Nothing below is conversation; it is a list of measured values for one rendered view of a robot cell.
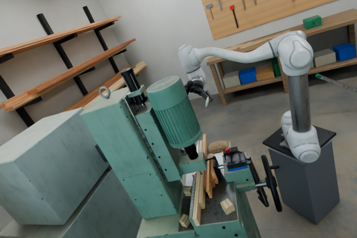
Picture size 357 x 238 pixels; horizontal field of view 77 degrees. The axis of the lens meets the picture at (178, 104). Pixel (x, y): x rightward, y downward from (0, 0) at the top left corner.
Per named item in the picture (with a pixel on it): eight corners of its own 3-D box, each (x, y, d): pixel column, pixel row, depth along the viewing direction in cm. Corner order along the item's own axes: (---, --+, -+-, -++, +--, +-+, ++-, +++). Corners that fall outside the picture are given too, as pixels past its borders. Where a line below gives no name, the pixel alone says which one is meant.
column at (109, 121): (178, 215, 124) (118, 102, 98) (142, 220, 130) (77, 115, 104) (183, 184, 144) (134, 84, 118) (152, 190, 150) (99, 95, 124)
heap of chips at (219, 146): (229, 149, 142) (228, 144, 140) (208, 153, 145) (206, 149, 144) (228, 141, 150) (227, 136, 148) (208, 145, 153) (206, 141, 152)
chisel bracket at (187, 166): (207, 172, 118) (203, 159, 115) (183, 177, 122) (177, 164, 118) (208, 162, 124) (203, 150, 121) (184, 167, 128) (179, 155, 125)
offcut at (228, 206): (235, 210, 102) (233, 204, 100) (227, 215, 101) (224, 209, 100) (230, 203, 106) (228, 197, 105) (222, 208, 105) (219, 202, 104)
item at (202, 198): (204, 208, 109) (202, 202, 107) (201, 209, 109) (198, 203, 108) (207, 138, 162) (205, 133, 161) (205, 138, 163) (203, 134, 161)
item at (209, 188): (212, 197, 113) (208, 189, 111) (209, 198, 113) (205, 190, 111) (212, 164, 134) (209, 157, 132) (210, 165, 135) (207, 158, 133)
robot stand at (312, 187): (305, 182, 205) (293, 128, 184) (340, 201, 179) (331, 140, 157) (282, 202, 196) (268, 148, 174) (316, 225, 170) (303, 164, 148)
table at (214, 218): (264, 228, 96) (261, 218, 94) (197, 236, 104) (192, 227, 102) (246, 143, 150) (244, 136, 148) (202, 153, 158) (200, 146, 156)
